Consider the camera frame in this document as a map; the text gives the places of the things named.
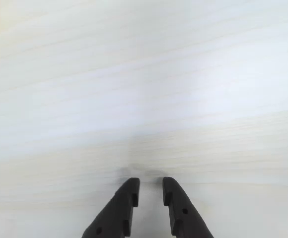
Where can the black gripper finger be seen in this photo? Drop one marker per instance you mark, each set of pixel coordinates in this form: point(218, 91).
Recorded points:
point(119, 210)
point(183, 213)

